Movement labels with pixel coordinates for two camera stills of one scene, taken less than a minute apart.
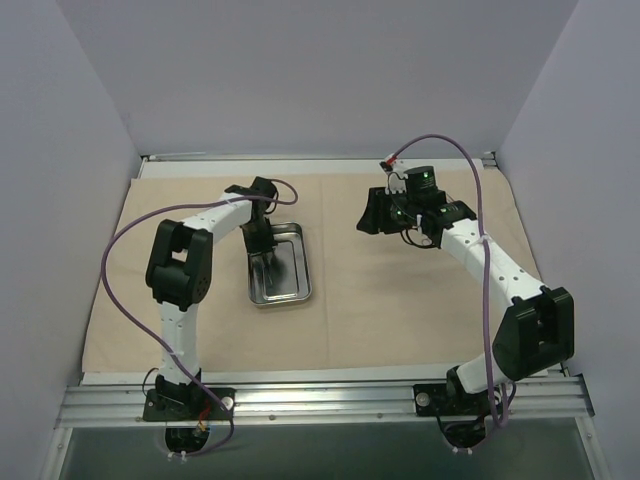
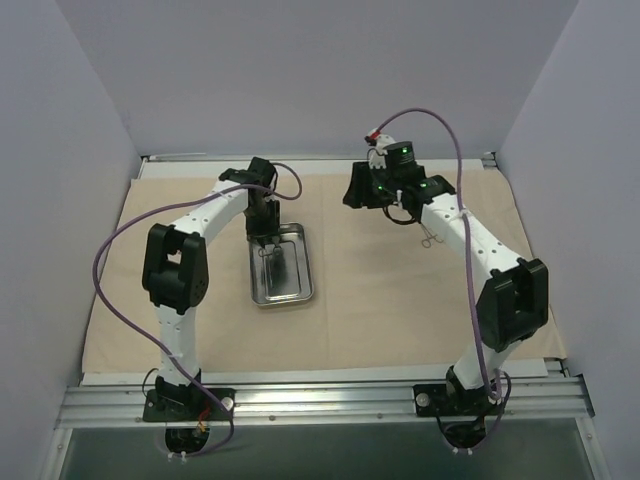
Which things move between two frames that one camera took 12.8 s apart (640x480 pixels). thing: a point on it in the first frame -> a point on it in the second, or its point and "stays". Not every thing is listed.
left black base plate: [187, 404] stays
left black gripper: [261, 248] -> [263, 235]
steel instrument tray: [280, 275] stays
